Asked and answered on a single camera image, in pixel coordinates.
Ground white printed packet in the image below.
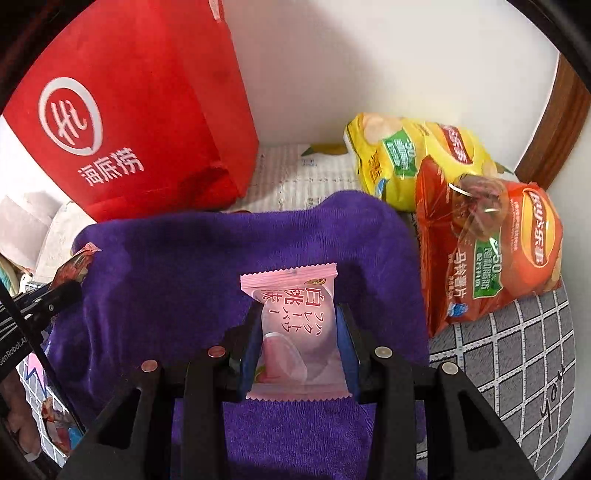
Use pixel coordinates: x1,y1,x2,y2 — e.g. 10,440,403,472
249,143,370,214

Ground yellow chips bag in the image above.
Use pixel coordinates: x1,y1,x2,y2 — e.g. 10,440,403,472
344,113,502,213

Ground orange chips bag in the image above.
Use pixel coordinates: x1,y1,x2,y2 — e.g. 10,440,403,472
414,156,565,337

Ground pale pink plastic bag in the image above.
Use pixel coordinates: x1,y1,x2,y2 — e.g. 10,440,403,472
0,191,58,273

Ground wooden door frame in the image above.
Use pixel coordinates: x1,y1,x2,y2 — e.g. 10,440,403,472
515,55,591,190

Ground grey checked bed sheet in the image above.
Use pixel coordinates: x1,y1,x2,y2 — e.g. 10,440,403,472
14,212,580,480

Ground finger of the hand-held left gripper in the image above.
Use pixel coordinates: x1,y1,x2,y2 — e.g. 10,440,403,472
14,279,84,324

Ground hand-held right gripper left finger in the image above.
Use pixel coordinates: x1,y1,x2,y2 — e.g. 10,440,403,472
58,302,264,480

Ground purple towel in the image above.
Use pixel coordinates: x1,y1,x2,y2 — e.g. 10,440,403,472
46,189,430,480

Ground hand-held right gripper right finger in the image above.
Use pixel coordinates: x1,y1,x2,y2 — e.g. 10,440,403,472
335,302,541,480

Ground brown panda snack packet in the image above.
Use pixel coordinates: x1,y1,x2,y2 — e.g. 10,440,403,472
51,242,102,284

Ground red paper bag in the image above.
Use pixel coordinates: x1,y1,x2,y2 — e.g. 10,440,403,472
2,0,259,223

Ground pink peach snack packet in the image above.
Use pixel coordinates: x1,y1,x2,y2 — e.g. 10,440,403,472
240,261,352,401

